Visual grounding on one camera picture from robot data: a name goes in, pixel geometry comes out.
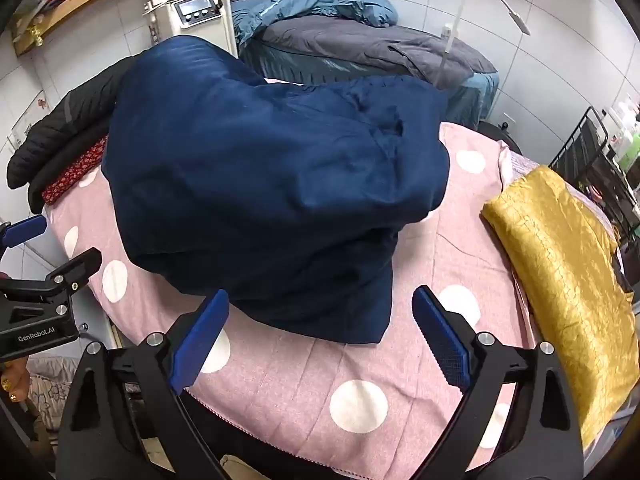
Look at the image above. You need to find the white bottle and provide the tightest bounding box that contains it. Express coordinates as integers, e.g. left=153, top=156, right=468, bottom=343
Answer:
left=611, top=94, right=640, bottom=133

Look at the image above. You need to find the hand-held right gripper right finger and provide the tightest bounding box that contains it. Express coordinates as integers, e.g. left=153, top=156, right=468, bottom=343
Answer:
left=411, top=285, right=586, bottom=480

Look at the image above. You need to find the pink polka dot blanket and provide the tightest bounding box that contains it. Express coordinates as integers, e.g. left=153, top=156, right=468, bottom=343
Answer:
left=42, top=77, right=626, bottom=480

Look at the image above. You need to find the teal covered bed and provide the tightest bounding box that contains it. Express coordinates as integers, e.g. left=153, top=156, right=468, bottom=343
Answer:
left=237, top=40, right=501, bottom=127

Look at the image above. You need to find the navy blue garment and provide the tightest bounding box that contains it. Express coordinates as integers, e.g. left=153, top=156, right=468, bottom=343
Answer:
left=101, top=36, right=451, bottom=345

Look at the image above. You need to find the red patterned cloth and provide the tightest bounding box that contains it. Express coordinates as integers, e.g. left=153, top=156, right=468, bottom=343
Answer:
left=41, top=135, right=109, bottom=206

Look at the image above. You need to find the person's left hand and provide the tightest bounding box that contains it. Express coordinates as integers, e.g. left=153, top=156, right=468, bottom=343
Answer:
left=0, top=360, right=27, bottom=407

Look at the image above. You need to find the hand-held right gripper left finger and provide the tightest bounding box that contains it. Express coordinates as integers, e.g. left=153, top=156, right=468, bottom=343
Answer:
left=56, top=289, right=236, bottom=480

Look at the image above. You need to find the black stool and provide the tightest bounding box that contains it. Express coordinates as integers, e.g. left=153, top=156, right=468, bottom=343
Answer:
left=477, top=120, right=523, bottom=155

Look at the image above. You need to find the teal blue duvet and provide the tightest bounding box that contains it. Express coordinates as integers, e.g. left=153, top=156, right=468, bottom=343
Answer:
left=232, top=0, right=399, bottom=47

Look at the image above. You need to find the grey patterned cloth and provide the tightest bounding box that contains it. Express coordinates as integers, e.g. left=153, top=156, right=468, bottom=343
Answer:
left=24, top=357, right=77, bottom=432

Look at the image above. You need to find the white machine with screen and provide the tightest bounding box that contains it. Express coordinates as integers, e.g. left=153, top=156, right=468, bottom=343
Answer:
left=141, top=0, right=240, bottom=61

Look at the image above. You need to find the black wire rack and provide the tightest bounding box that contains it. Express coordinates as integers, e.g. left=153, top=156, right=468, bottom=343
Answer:
left=549, top=106, right=640, bottom=252

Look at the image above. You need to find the black quilted jacket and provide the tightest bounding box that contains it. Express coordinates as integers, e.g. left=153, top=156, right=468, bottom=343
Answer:
left=6, top=55, right=140, bottom=215

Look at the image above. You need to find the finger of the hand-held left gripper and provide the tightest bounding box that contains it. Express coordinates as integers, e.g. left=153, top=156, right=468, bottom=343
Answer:
left=0, top=215, right=49, bottom=261
left=0, top=247, right=104, bottom=298

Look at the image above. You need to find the green bottle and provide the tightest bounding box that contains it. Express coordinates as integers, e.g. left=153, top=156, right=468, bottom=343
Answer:
left=619, top=130, right=640, bottom=172

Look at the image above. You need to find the golden yellow pillow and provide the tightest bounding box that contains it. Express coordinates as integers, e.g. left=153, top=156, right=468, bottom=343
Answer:
left=481, top=166, right=640, bottom=453

